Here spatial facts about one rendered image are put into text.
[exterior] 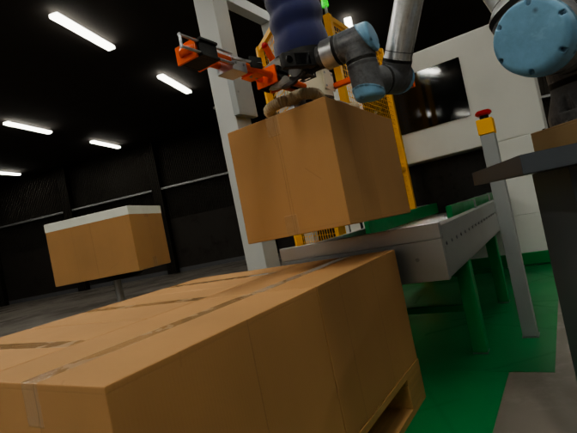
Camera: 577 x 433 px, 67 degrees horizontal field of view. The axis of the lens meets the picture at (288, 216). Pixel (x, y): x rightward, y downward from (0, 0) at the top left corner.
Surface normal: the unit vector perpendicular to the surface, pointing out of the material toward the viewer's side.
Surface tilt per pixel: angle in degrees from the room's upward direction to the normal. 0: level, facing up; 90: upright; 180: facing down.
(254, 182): 89
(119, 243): 90
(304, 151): 89
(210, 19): 90
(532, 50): 100
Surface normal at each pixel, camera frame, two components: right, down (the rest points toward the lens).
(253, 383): 0.83, -0.18
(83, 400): -0.53, 0.09
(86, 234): -0.21, 0.02
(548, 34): -0.71, 0.30
